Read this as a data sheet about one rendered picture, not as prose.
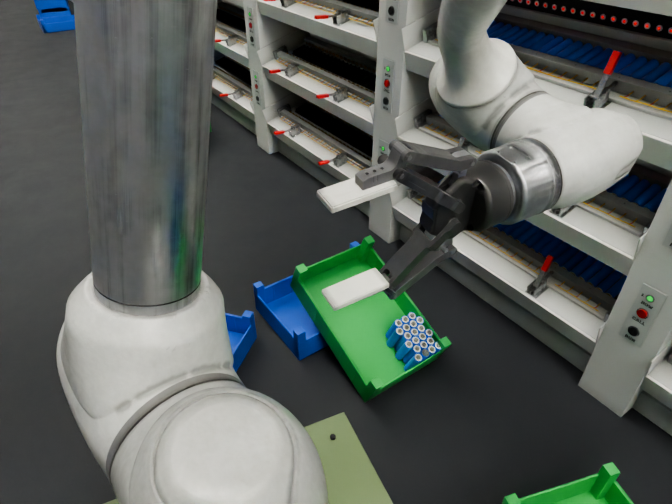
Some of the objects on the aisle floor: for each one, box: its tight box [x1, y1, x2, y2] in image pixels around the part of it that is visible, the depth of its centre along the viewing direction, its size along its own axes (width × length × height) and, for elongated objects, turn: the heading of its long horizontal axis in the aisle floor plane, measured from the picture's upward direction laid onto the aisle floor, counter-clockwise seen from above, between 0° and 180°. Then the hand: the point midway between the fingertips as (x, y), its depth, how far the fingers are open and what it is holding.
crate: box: [225, 310, 257, 372], centre depth 108 cm, size 30×20×8 cm
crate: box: [290, 235, 452, 403], centre depth 107 cm, size 30×20×8 cm
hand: (336, 252), depth 50 cm, fingers open, 13 cm apart
